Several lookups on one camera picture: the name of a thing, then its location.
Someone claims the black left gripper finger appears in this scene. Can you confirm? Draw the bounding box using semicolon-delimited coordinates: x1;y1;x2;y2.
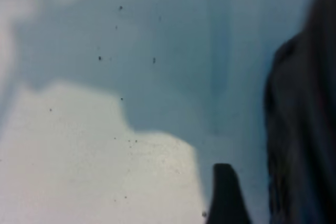
206;163;251;224

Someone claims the dark brown wicker basket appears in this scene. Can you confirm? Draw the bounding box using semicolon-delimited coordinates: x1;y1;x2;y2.
264;0;336;224

